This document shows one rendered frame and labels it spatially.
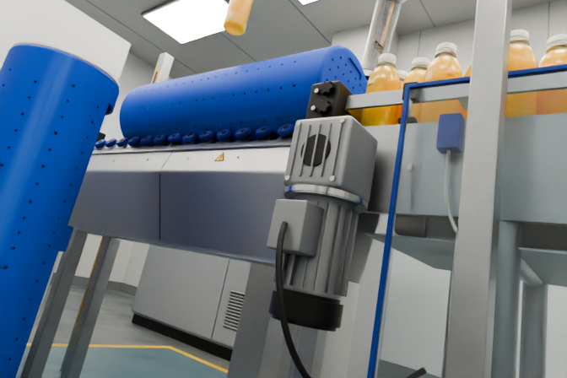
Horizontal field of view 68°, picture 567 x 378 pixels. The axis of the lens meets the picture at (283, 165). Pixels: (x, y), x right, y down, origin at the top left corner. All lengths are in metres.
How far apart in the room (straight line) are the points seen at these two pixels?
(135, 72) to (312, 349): 6.06
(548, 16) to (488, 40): 3.89
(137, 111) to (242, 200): 0.64
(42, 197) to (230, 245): 0.46
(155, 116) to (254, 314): 0.76
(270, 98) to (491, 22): 0.64
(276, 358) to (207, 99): 0.74
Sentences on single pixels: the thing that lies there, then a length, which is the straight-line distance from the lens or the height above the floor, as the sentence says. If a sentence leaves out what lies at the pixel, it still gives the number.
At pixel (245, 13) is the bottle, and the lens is 1.40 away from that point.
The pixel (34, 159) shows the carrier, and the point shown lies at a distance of 1.13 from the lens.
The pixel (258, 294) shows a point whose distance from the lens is 1.52.
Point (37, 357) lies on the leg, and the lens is 1.76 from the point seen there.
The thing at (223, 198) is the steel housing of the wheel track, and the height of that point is 0.77.
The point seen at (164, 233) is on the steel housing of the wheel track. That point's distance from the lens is 1.32.
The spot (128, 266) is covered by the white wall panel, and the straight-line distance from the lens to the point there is 6.69.
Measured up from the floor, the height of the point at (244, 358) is 0.33.
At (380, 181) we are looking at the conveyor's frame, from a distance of 0.75.
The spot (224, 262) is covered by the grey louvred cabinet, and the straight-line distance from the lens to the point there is 3.35.
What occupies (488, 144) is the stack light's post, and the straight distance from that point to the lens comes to 0.55.
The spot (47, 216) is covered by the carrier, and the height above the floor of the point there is 0.63.
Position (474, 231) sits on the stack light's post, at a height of 0.69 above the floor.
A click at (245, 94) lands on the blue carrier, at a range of 1.18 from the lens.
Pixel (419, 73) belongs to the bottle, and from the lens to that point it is 0.94.
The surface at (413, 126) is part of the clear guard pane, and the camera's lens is 0.71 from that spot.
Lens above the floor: 0.59
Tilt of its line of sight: 16 degrees up
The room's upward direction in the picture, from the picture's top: 12 degrees clockwise
